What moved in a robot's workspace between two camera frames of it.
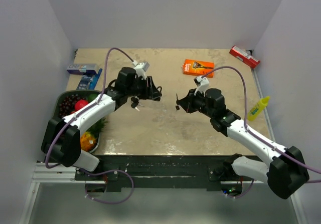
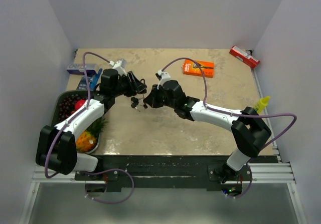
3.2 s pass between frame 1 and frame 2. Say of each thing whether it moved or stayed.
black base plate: stayed
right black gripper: moved
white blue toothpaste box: stayed
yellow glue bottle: stayed
